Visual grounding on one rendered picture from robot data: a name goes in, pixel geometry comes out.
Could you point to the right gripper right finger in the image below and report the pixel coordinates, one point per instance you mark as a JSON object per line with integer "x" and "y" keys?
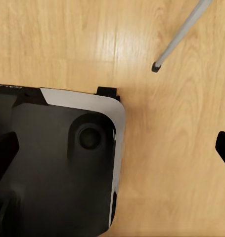
{"x": 220, "y": 144}

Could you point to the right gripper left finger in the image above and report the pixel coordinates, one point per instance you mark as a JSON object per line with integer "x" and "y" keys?
{"x": 9, "y": 147}

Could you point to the camera tripod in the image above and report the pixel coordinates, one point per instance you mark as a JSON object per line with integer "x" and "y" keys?
{"x": 189, "y": 22}

